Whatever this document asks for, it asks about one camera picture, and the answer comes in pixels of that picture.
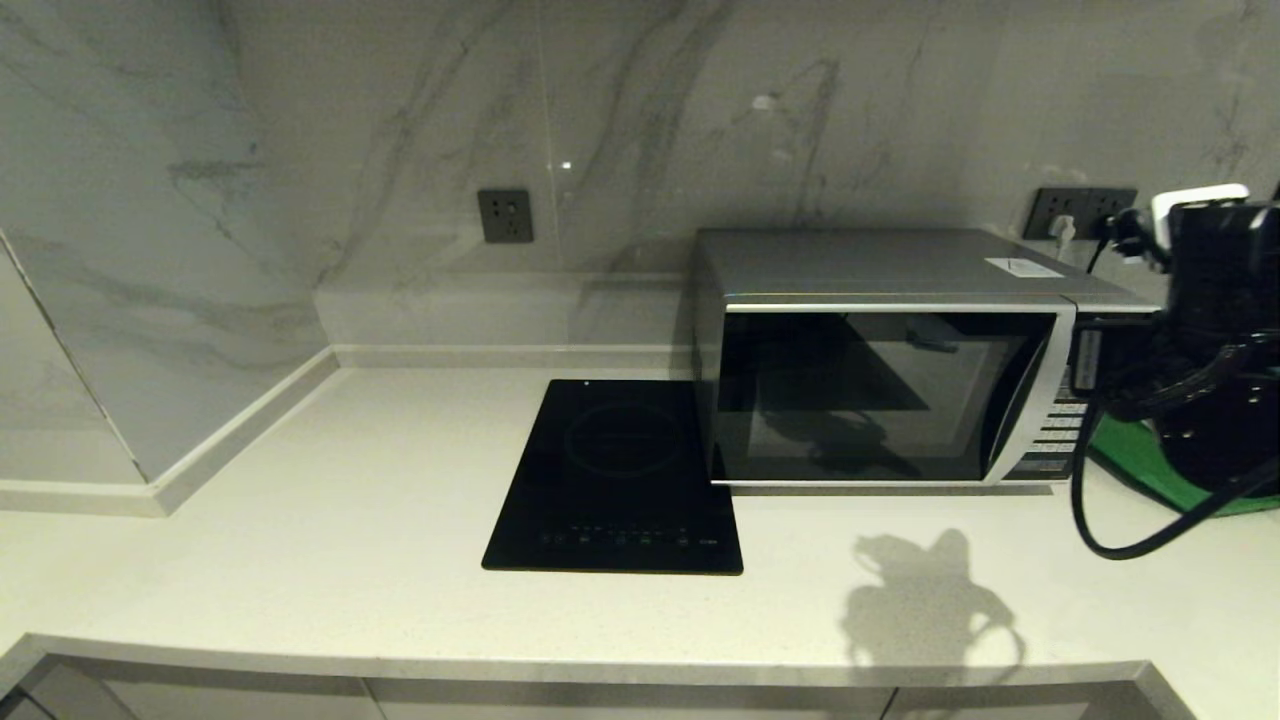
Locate grey double wall socket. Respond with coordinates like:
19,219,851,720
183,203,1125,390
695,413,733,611
1022,187,1139,242

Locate black induction cooktop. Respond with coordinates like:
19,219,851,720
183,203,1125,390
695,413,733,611
482,379,744,576

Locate grey single wall socket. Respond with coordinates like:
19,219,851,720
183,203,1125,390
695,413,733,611
476,188,535,246

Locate beige cabinet corner panel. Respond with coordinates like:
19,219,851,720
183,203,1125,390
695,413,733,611
18,657,142,720

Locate microwave door with dark glass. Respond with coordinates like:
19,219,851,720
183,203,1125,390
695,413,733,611
712,298,1079,488

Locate white paper sheet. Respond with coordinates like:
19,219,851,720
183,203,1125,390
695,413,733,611
984,256,1067,280

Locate silver microwave oven body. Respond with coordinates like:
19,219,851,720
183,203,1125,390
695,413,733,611
692,228,1163,493

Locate green plastic tray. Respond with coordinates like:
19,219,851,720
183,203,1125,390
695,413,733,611
1088,412,1280,517

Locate black power plug with cord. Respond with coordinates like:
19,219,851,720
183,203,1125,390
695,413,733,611
1086,212,1131,275

